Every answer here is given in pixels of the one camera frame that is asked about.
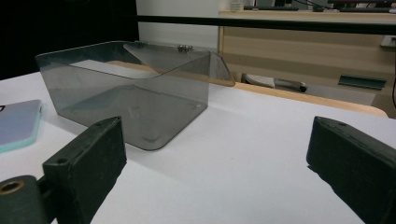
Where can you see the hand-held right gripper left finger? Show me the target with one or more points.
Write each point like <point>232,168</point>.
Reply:
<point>87,161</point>

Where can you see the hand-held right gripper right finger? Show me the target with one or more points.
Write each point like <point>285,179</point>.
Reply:
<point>358,165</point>

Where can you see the smoky transparent plastic box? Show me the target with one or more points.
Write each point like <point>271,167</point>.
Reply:
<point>124,99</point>

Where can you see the pastel phone case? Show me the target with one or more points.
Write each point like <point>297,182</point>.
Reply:
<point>17,124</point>

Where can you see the grey and black device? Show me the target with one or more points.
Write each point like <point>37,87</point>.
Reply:
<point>274,82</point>

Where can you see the wooden desk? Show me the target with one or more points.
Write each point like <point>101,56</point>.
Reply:
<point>305,53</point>

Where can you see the black horizontal bar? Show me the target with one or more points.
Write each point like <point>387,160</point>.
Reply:
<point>264,24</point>

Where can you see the dark green wall bracket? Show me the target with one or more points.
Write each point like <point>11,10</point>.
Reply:
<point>362,82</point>

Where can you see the white wall socket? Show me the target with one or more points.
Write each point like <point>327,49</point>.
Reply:
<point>389,41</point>

